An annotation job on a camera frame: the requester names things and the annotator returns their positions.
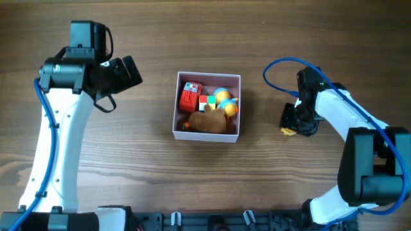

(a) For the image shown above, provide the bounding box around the yellow round toy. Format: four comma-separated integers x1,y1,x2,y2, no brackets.
281,128,297,136

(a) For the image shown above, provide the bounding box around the red toy fire truck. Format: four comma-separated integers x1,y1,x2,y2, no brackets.
179,81,202,112

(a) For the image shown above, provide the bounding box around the yellow duck toy blue hat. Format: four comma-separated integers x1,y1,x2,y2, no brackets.
213,88,240,122

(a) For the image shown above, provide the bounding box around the brown toy with orange top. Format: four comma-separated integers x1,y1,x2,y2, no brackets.
182,104,227,133

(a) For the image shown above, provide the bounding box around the colourful puzzle cube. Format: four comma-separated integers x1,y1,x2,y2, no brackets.
198,95,216,112

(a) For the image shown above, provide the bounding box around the white box pink interior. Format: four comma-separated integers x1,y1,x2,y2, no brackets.
172,71,241,143

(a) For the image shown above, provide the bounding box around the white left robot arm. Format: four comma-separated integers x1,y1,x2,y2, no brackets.
1,56,143,230

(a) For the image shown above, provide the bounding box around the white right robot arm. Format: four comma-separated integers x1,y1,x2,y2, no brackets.
280,80,410,228

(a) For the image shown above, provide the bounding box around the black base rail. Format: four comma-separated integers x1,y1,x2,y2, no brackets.
130,210,359,231

